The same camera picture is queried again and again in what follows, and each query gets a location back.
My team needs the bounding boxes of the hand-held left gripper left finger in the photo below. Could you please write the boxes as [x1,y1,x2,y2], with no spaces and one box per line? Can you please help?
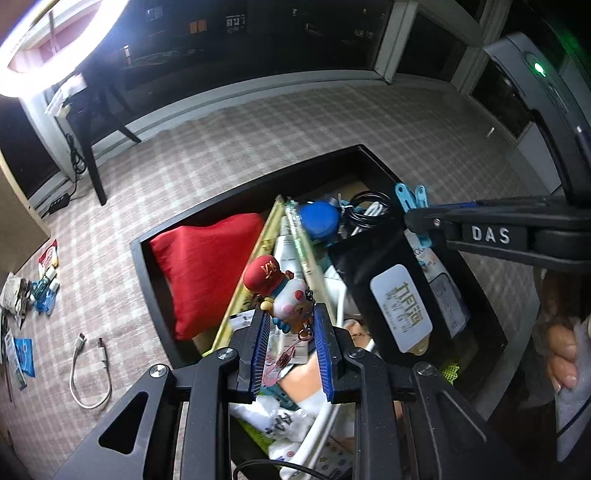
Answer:
[52,308,274,480]

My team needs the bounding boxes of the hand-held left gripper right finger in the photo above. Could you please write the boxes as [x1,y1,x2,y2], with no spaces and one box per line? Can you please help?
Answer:
[314,302,539,480]

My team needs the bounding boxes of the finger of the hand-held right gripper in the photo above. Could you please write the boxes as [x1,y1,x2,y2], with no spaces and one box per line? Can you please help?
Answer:
[427,196,578,214]
[404,208,591,271]

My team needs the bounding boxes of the toy figurine with red cap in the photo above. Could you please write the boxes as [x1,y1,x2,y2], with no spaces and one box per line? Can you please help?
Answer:
[243,255,319,343]

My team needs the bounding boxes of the clear box with white label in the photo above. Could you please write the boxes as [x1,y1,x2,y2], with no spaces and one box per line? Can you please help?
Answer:
[418,244,472,339]

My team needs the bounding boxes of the blue clothes peg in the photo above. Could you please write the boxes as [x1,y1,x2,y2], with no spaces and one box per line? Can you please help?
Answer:
[394,182,435,246]

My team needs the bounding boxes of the black storage container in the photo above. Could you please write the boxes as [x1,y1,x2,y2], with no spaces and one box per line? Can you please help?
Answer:
[130,144,539,480]

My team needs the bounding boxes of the person's right hand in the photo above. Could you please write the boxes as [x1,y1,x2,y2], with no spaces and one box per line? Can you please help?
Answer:
[545,322,583,393]

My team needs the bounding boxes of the white printed plastic bag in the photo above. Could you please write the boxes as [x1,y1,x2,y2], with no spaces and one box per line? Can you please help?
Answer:
[231,396,325,463]

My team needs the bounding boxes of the black pouch with white label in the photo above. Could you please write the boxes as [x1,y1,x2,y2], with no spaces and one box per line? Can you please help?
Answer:
[327,226,463,357]

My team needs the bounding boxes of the red cloth pouch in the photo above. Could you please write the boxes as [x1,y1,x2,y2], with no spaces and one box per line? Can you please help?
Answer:
[150,213,267,342]

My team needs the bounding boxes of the gold-edged flat box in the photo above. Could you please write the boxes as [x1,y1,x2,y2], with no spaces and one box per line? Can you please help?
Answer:
[212,196,325,357]

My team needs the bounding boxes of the yellow mesh piece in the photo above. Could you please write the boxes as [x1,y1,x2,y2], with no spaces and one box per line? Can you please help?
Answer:
[436,362,461,385]

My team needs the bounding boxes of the blue round lid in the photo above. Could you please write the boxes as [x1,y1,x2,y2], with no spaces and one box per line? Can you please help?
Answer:
[298,200,341,241]

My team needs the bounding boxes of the green tube with white cap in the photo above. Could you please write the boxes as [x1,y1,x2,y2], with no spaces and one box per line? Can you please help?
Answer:
[34,268,59,296]

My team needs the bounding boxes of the red and yellow creamer packet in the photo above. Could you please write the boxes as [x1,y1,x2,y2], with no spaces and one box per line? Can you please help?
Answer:
[37,239,61,274]

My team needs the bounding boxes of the blue wipes packet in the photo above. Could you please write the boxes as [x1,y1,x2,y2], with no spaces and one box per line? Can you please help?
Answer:
[13,337,37,377]

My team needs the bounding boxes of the black table stand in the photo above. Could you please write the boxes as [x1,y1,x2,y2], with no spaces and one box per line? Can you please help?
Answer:
[73,59,142,206]

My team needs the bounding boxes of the blue and white blister pack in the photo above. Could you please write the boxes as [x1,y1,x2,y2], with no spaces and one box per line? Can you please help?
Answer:
[1,329,27,392]

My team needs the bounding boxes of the black power strip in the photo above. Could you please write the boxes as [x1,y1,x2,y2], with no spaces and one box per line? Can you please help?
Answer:
[45,193,73,216]

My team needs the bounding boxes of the cream paper packet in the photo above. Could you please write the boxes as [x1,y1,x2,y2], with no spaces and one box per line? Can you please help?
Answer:
[0,272,28,311]

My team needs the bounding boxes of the white papers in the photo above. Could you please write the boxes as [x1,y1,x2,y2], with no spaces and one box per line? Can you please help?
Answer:
[45,75,89,117]

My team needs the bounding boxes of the thin black cable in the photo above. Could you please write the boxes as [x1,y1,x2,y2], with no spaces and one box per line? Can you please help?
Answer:
[233,459,334,480]

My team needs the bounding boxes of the black coiled cable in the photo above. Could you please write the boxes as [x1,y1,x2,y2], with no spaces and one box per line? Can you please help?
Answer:
[345,191,394,230]

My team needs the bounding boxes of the short white charging cable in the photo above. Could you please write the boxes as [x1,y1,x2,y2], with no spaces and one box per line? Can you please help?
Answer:
[69,333,113,411]

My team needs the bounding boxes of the white window frame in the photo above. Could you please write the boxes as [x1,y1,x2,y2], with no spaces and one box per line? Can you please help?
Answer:
[373,0,419,85]

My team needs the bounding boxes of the black power cable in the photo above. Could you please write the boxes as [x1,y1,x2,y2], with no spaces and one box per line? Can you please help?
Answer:
[66,133,89,200]

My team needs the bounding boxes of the white ring light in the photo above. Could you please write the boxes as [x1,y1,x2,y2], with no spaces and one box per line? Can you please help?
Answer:
[0,0,142,99]

